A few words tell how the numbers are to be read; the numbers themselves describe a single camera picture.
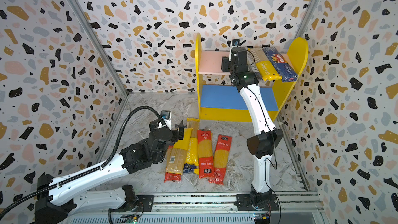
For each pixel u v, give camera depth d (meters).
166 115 0.57
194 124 1.00
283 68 0.73
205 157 0.84
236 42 0.66
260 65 0.75
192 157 0.85
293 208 0.74
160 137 0.49
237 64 0.59
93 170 0.43
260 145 0.51
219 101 0.95
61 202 0.40
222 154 0.88
